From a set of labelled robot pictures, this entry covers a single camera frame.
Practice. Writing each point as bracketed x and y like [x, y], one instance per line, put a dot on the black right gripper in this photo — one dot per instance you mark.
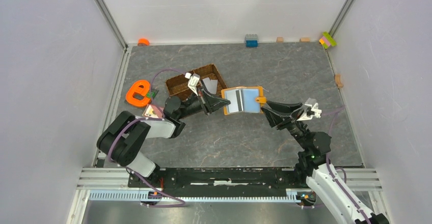
[274, 119]

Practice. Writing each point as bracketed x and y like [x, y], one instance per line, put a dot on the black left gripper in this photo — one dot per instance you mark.
[208, 102]

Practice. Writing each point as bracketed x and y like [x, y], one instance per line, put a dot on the grey card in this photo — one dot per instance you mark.
[213, 89]

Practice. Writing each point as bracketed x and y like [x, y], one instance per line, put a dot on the white card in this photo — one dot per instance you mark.
[207, 81]

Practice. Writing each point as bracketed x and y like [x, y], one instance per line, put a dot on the blue cards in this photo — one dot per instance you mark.
[242, 100]

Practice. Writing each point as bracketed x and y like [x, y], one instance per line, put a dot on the yellow leather card holder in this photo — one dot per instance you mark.
[243, 100]

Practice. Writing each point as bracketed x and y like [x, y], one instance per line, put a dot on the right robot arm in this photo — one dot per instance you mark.
[314, 167]

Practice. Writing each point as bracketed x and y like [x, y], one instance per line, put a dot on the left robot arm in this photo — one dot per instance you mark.
[123, 139]

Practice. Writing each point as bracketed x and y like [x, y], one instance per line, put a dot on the pink card on table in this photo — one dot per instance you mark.
[153, 111]

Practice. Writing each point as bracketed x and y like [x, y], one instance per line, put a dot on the brown woven basket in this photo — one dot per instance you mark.
[182, 102]

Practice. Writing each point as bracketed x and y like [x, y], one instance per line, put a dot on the green toy brick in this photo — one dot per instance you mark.
[152, 94]

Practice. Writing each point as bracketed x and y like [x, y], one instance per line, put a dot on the curved wooden block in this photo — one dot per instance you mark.
[338, 81]

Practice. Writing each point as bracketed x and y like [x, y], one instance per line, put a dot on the blue grey toy bricks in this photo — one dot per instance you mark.
[251, 40]

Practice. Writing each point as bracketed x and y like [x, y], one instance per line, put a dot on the flat tan wooden block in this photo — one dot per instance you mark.
[305, 39]

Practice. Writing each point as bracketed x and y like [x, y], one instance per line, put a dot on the orange letter shaped block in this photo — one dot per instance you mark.
[137, 94]

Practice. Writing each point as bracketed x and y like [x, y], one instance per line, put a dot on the green pink yellow bricks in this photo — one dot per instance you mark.
[327, 40]

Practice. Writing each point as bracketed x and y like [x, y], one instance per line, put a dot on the orange round cap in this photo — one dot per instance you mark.
[143, 42]

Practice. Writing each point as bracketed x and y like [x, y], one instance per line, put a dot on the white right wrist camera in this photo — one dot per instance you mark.
[310, 110]

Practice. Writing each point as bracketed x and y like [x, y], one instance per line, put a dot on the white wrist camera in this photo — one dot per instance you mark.
[193, 80]
[310, 110]

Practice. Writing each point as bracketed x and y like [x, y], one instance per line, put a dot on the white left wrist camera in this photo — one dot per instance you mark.
[193, 80]

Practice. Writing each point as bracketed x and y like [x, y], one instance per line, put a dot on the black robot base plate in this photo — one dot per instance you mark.
[226, 181]

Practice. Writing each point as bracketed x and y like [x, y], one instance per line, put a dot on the aluminium frame rail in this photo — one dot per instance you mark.
[111, 23]

